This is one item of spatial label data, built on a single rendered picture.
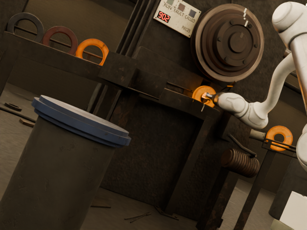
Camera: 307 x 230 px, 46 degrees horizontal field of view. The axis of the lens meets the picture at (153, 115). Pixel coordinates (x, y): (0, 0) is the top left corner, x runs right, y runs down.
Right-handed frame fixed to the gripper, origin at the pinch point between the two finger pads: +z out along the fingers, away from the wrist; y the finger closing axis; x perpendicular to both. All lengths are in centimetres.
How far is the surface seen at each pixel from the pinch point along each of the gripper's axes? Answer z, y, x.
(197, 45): -1.6, -19.5, 24.2
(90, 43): 0, -76, -2
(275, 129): -16.1, 44.8, -1.2
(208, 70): -2.1, -6.2, 14.1
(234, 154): -19.5, 23.3, -25.1
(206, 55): -3.5, -12.1, 21.5
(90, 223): -62, -52, -73
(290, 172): 159, 221, -26
